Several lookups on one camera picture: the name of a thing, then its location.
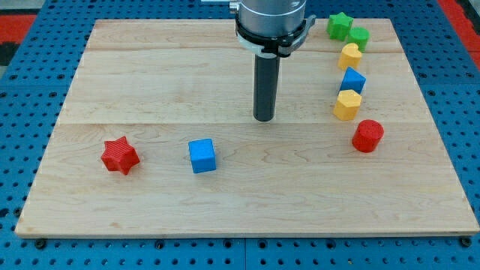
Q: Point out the wooden board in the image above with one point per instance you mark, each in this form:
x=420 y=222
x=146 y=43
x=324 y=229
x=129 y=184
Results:
x=165 y=82

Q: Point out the red cylinder block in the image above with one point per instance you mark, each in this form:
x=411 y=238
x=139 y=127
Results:
x=367 y=136

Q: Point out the yellow heart block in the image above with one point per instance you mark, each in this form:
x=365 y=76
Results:
x=350 y=56

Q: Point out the green star block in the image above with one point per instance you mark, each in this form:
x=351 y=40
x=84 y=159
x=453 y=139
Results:
x=339 y=26

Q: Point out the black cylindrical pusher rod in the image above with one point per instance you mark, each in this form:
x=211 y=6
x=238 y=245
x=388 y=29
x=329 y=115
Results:
x=265 y=85

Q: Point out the blue triangle block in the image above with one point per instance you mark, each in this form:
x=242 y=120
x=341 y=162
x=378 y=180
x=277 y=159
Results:
x=353 y=80

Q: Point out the blue cube block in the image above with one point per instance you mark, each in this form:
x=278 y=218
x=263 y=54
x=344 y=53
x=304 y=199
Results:
x=202 y=155

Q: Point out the red star block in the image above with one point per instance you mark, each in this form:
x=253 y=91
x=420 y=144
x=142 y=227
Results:
x=119 y=155

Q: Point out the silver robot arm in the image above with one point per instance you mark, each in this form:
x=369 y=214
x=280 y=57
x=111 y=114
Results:
x=272 y=30

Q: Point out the green cylinder block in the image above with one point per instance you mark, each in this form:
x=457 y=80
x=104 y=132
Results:
x=359 y=36

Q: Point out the black clamp ring mount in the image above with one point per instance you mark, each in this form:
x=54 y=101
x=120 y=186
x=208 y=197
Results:
x=271 y=47

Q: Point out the yellow hexagon block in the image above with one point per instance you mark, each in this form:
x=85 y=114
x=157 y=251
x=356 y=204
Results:
x=347 y=105

